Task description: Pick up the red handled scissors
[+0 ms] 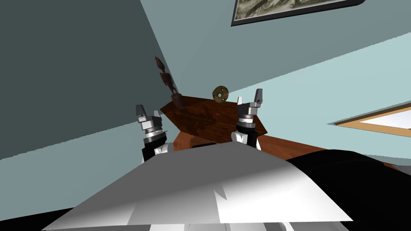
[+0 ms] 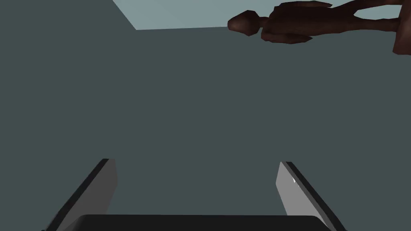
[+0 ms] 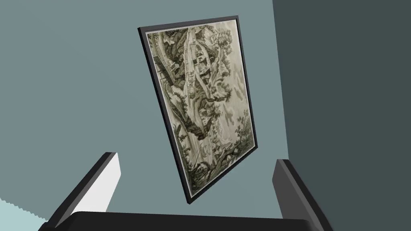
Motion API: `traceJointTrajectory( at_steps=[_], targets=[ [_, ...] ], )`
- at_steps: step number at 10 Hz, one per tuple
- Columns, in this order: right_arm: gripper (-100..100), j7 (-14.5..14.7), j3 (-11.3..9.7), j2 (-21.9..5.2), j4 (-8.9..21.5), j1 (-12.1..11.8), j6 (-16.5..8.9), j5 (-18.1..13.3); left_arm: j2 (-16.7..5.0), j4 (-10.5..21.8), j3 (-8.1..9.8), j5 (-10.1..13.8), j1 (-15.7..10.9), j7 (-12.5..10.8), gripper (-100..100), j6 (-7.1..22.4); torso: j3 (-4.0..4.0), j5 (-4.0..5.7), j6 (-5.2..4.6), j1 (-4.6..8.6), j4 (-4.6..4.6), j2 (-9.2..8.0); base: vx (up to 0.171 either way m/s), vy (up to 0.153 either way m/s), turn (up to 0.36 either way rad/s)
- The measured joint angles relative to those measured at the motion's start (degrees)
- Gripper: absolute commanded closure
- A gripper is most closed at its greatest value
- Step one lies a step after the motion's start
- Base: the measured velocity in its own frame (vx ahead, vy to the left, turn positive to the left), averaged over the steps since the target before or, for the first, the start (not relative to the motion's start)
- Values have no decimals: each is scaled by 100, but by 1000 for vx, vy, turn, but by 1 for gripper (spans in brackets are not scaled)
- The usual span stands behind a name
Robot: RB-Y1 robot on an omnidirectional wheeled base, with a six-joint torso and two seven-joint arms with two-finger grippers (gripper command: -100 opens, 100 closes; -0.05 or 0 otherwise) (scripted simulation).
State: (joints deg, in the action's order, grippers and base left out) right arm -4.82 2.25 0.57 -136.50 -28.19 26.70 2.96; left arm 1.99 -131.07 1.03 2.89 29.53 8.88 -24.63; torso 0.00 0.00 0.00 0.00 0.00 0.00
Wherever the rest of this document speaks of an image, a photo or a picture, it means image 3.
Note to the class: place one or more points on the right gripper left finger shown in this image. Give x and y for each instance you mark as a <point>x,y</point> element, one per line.
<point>96,186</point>

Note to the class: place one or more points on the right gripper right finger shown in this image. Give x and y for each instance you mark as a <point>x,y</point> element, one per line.
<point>295,192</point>

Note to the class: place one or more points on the black-framed landscape picture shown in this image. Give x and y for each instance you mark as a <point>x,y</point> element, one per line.
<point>202,106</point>

